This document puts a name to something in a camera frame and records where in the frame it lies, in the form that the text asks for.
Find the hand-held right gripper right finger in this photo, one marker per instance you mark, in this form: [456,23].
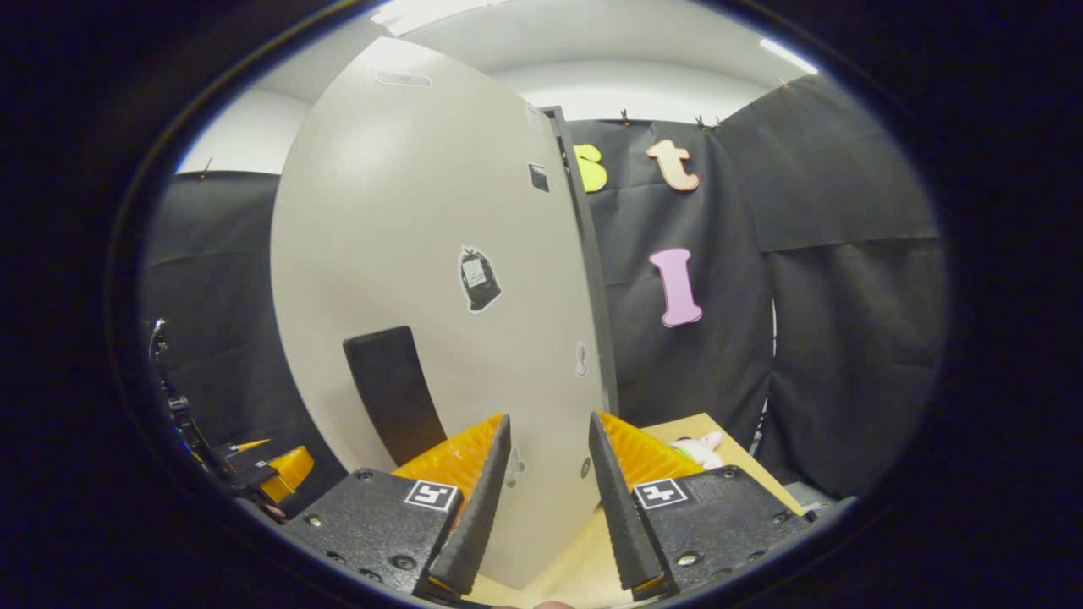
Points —
[622,516]

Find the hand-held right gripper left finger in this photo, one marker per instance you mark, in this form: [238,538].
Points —
[478,516]

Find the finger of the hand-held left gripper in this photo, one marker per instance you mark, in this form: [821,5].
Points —
[250,468]
[241,446]

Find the grey cabinet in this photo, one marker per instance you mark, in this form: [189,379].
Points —
[592,279]

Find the beige cabinet door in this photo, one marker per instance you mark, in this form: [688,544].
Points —
[406,211]

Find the small pink green toy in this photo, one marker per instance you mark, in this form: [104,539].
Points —
[698,450]

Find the black backdrop cloth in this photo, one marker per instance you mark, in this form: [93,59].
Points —
[846,338]

